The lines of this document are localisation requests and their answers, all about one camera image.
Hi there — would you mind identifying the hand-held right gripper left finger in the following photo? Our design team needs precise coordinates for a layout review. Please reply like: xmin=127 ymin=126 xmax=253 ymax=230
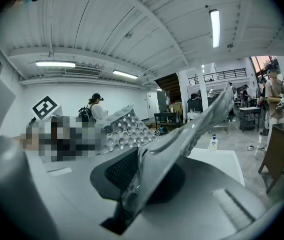
xmin=25 ymin=146 xmax=142 ymax=240

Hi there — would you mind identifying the black metal cart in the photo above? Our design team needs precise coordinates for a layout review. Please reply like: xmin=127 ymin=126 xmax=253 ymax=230
xmin=239 ymin=106 xmax=262 ymax=133

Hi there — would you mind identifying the white door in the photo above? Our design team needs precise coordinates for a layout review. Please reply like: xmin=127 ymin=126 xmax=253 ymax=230
xmin=145 ymin=91 xmax=159 ymax=122

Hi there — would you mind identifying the black workbench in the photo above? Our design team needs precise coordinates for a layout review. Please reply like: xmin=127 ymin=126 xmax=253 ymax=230
xmin=154 ymin=112 xmax=182 ymax=130

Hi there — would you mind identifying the wooden vanity cabinet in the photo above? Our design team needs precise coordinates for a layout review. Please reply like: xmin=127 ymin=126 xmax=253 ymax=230
xmin=258 ymin=120 xmax=284 ymax=195

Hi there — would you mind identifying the long ceiling light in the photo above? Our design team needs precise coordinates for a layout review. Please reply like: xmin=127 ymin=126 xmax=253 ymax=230
xmin=35 ymin=60 xmax=77 ymax=69
xmin=208 ymin=8 xmax=221 ymax=49
xmin=112 ymin=69 xmax=139 ymax=80

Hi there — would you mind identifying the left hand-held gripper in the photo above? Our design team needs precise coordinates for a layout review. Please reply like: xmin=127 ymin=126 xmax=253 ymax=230
xmin=32 ymin=95 xmax=65 ymax=122

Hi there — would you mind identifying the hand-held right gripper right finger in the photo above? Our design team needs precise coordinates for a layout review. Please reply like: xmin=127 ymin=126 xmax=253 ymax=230
xmin=121 ymin=156 xmax=267 ymax=240

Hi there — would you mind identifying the grey perforated bath mat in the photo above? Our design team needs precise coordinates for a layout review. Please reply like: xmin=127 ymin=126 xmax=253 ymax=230
xmin=95 ymin=85 xmax=235 ymax=225

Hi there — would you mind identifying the white pump soap bottle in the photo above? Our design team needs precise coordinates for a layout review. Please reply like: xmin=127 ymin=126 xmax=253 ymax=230
xmin=208 ymin=133 xmax=219 ymax=151

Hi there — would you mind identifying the white ceiling air vent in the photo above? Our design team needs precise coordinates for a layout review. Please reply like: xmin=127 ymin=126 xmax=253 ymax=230
xmin=64 ymin=67 xmax=102 ymax=79

